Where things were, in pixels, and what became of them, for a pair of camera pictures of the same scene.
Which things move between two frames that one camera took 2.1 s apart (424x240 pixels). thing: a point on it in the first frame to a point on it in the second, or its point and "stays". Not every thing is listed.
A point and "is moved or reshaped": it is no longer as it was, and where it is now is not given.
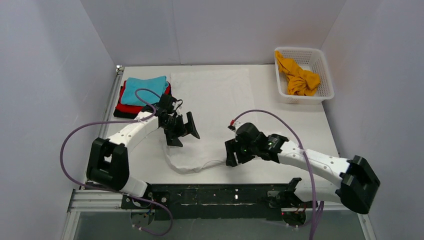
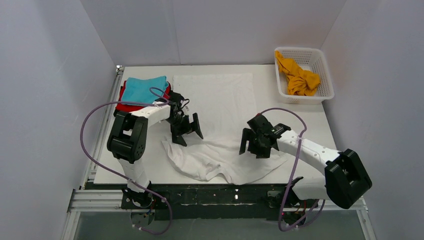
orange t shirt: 301,82 stays
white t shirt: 213,100 is moved or reshaped
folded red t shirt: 133,108 stays
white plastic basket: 311,59 stays
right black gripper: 234,151 to 257,142
